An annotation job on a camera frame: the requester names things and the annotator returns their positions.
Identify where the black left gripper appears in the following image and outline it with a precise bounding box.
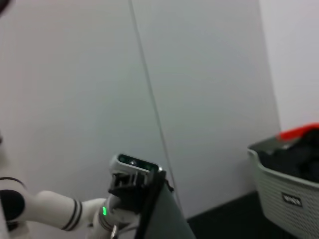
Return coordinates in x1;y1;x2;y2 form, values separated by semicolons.
108;171;160;215

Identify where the yellow and grey towel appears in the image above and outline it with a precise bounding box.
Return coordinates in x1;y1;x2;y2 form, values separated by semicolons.
134;170;198;239

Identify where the black tablecloth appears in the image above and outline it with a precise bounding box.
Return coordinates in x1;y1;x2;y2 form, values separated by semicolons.
186;190;301;239

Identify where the grey perforated plastic storage box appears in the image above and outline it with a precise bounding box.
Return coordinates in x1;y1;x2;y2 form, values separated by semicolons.
247;135;319;239

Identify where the orange towel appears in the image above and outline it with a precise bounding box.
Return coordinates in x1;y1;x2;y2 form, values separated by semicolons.
275;122;319;142

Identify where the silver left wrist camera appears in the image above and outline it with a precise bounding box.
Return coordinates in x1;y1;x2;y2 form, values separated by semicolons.
109;153;164;176

